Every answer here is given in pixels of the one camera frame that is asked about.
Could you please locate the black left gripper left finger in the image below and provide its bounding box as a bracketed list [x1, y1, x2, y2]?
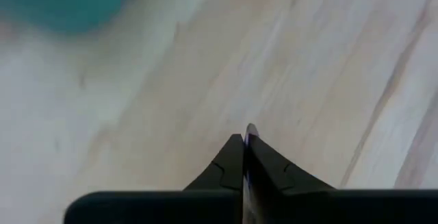
[63, 133, 246, 224]

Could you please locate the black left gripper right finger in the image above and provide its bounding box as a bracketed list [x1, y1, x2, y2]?
[244, 133, 438, 224]

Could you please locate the teal plastic bin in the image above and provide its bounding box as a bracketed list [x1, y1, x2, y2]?
[0, 0, 143, 36]

